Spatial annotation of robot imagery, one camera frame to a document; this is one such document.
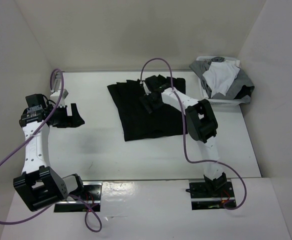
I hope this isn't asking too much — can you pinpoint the black pleated skirt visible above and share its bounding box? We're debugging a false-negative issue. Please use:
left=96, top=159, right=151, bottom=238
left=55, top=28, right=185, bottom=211
left=107, top=79, right=183, bottom=142

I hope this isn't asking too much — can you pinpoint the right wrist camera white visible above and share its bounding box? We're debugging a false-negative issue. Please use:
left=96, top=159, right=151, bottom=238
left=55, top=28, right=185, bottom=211
left=139, top=80, right=152, bottom=95

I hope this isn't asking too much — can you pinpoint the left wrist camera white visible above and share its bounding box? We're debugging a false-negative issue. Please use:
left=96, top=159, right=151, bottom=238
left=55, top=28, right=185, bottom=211
left=49, top=89, right=69, bottom=108

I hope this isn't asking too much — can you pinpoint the white laundry basket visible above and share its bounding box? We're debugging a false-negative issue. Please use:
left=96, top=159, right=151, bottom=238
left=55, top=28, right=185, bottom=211
left=196, top=56, right=249, bottom=107

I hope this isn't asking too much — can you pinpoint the grey garment in basket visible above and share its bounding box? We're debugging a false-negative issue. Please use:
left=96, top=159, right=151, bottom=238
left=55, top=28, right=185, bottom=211
left=189, top=56, right=255, bottom=103

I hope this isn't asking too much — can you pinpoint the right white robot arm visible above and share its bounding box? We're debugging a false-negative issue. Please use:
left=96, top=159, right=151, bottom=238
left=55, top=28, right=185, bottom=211
left=138, top=76, right=227, bottom=197

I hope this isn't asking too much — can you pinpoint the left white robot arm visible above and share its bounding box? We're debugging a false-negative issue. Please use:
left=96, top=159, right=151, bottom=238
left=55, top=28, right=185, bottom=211
left=13, top=93, right=86, bottom=212

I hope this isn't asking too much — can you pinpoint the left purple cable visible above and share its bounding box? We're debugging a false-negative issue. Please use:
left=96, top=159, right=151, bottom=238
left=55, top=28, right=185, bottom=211
left=0, top=68, right=103, bottom=233

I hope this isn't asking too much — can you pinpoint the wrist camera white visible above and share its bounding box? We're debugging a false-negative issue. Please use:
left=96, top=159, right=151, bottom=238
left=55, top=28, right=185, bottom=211
left=49, top=89, right=69, bottom=108
left=139, top=80, right=152, bottom=95

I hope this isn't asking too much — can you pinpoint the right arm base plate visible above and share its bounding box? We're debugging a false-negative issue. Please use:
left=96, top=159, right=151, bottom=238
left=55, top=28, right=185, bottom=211
left=185, top=180, right=237, bottom=210

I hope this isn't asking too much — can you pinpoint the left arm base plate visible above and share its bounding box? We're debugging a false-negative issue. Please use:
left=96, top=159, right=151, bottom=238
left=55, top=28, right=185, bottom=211
left=53, top=181, right=103, bottom=213

